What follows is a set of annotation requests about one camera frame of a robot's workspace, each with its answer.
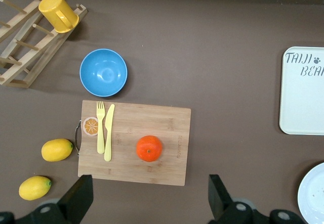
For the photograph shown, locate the yellow lemon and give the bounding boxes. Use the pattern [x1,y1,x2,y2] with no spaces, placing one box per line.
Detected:
[41,138,74,162]
[18,175,52,201]

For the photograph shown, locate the white round plate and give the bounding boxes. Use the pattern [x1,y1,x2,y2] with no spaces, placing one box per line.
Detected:
[297,162,324,224]

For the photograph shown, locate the orange fruit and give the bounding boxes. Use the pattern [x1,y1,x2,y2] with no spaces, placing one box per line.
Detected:
[136,135,163,163]

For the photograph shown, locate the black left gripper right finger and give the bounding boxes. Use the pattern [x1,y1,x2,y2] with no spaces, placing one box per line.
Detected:
[207,174,264,224]

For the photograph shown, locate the wooden cutting board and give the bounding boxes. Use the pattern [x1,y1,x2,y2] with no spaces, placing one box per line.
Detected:
[74,100,192,187]

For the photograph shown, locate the yellow mug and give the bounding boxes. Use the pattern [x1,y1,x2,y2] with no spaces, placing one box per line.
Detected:
[38,0,80,34]

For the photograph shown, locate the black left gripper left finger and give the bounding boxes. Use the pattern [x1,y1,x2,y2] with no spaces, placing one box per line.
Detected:
[27,174,94,224]

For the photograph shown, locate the blue bowl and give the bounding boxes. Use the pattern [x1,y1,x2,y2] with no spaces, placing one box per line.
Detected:
[79,48,129,98]

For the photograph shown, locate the yellow plastic knife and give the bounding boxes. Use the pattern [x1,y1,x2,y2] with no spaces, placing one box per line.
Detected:
[104,104,115,162]

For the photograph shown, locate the cream tray with bear print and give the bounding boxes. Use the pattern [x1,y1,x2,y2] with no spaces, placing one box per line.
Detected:
[279,46,324,136]

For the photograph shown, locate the wooden orange slice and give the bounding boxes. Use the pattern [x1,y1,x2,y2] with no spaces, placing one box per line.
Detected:
[83,116,99,137]

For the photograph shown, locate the yellow plastic fork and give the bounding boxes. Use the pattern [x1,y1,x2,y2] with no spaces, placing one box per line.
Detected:
[96,101,106,155]

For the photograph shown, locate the wooden peg drying rack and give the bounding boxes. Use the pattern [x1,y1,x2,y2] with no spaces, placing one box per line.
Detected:
[0,0,89,89]

